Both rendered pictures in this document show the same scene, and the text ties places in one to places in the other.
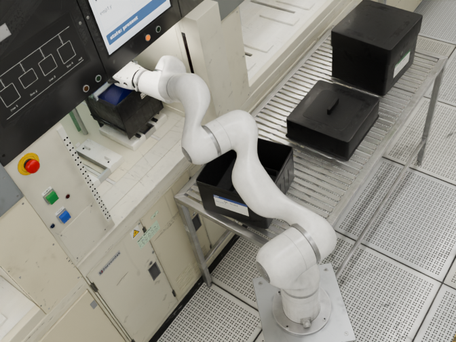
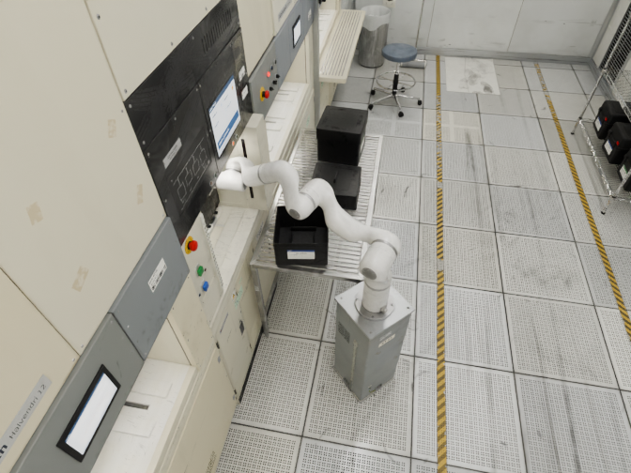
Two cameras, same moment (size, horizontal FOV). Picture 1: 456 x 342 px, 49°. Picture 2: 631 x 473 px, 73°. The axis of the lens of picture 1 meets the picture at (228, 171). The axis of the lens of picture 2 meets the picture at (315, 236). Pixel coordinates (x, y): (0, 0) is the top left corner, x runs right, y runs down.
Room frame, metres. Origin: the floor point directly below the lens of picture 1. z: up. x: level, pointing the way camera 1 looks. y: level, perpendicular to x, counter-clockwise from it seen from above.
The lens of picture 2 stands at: (-0.09, 0.72, 2.49)
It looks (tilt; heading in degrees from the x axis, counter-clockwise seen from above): 47 degrees down; 326
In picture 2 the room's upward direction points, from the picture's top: 1 degrees counter-clockwise
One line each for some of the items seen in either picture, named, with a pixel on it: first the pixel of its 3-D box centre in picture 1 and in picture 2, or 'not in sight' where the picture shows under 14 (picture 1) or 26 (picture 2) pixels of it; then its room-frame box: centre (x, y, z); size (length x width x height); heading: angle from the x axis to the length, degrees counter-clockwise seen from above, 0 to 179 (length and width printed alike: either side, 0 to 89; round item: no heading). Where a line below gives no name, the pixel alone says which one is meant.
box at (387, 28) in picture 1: (374, 47); (342, 135); (1.79, -0.76, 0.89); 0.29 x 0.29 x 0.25; 41
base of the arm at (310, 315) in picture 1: (300, 294); (376, 292); (0.71, -0.14, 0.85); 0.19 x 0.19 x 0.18
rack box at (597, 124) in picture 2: not in sight; (615, 120); (1.18, -3.46, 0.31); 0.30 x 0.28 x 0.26; 132
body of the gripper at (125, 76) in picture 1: (130, 75); not in sight; (1.54, 0.28, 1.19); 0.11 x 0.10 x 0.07; 45
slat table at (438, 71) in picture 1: (320, 177); (326, 232); (1.52, -0.44, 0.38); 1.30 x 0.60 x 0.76; 135
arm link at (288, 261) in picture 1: (289, 266); (377, 268); (0.70, -0.11, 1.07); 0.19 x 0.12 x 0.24; 114
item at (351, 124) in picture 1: (332, 115); (335, 183); (1.48, -0.48, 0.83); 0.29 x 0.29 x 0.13; 45
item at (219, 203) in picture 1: (247, 178); (301, 235); (1.22, -0.07, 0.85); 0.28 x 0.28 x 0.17; 54
